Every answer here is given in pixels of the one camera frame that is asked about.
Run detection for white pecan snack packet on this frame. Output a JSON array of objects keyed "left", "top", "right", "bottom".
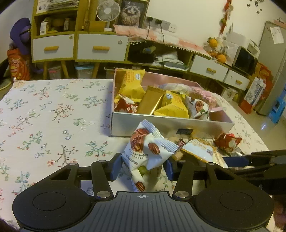
[{"left": 122, "top": 119, "right": 179, "bottom": 192}]

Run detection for yellow waffle sandwich packet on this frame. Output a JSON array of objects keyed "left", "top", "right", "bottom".
[{"left": 114, "top": 69, "right": 146, "bottom": 104}]

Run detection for gold snack bar packet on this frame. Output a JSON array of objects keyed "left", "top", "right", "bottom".
[{"left": 136, "top": 86, "right": 166, "bottom": 115}]

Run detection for white gold trimmed packet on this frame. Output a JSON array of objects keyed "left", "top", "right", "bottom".
[{"left": 172, "top": 138, "right": 228, "bottom": 168}]

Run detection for purple hat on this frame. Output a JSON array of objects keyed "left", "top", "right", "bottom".
[{"left": 10, "top": 17, "right": 31, "bottom": 55}]

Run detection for floral tablecloth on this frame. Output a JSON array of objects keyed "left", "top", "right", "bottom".
[{"left": 0, "top": 78, "right": 269, "bottom": 228}]

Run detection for cat picture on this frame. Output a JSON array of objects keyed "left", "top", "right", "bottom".
[{"left": 117, "top": 0, "right": 149, "bottom": 27}]

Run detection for pink cardboard box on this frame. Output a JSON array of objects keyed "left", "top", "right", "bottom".
[{"left": 110, "top": 68, "right": 234, "bottom": 139}]

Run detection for white desk fan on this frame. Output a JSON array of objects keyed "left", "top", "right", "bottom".
[{"left": 97, "top": 1, "right": 120, "bottom": 31}]

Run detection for pink snack packet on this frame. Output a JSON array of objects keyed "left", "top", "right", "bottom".
[{"left": 160, "top": 83, "right": 219, "bottom": 110}]

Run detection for orange printed bag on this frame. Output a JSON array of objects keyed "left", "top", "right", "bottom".
[{"left": 7, "top": 48, "right": 31, "bottom": 81}]

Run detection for red snack packet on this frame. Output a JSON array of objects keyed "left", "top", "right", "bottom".
[
  {"left": 214, "top": 133, "right": 242, "bottom": 153},
  {"left": 114, "top": 94, "right": 139, "bottom": 114}
]

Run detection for wooden cabinet with white drawers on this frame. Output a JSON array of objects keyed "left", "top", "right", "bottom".
[{"left": 31, "top": 1, "right": 250, "bottom": 91}]

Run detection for oranges on cabinet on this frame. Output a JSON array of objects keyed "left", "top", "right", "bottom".
[{"left": 203, "top": 37, "right": 226, "bottom": 63}]

